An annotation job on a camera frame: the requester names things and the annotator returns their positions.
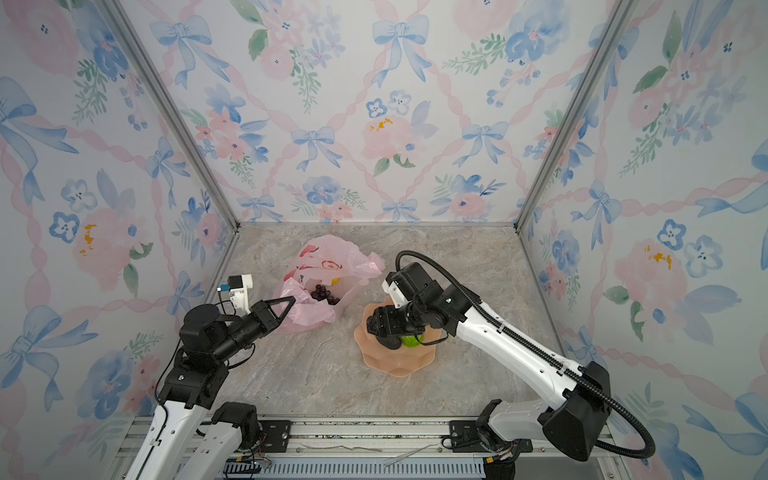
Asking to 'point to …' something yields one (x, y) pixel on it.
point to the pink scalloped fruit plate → (401, 361)
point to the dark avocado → (390, 341)
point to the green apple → (411, 341)
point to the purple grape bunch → (321, 294)
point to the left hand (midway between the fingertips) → (294, 298)
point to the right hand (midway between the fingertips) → (379, 325)
